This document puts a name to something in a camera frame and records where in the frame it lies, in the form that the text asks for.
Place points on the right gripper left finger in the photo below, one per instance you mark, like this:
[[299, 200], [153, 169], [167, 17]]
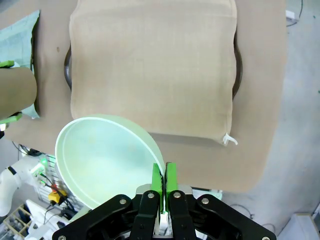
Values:
[[147, 212]]

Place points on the black green finger of the left gripper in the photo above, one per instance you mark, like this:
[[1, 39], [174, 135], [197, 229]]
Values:
[[12, 118], [6, 64]]

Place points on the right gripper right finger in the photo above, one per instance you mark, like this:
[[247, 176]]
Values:
[[180, 212]]

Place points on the brown tall cup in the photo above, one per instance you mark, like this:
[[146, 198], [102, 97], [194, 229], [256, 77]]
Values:
[[15, 92]]

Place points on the green cloth mat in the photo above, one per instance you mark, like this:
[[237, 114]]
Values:
[[15, 37]]

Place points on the pale green bowl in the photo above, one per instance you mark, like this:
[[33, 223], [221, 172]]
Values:
[[100, 162]]

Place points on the beige cloth mat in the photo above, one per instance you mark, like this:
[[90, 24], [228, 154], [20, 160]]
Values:
[[150, 62]]

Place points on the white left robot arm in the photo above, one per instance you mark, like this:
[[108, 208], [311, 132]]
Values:
[[7, 190]]

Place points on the dark brown serving tray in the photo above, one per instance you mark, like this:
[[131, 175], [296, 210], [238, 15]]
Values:
[[67, 67]]

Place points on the yellow emergency stop button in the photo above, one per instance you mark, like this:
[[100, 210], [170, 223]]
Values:
[[55, 197]]

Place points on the white plastic box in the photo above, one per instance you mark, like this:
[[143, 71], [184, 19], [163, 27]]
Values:
[[305, 225]]

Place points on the white power adapter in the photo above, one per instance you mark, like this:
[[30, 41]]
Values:
[[290, 14]]

